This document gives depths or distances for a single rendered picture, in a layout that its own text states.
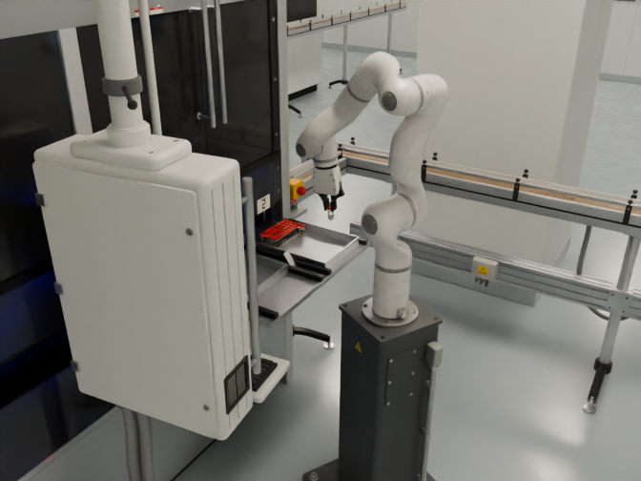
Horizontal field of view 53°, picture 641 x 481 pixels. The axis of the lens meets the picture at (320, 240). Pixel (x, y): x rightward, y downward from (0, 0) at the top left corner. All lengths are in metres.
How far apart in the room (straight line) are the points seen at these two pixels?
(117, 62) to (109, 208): 0.33
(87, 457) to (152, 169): 1.14
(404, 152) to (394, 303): 0.52
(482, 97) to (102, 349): 2.53
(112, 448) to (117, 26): 1.43
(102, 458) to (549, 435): 1.89
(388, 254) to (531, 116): 1.79
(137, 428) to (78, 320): 0.42
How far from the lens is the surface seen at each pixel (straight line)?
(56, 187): 1.69
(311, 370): 3.34
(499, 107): 3.68
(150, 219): 1.52
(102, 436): 2.33
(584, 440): 3.19
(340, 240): 2.62
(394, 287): 2.09
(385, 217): 1.94
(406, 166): 1.91
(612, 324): 3.32
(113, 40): 1.51
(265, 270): 2.41
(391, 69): 1.86
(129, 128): 1.55
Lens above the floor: 2.06
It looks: 27 degrees down
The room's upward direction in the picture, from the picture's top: straight up
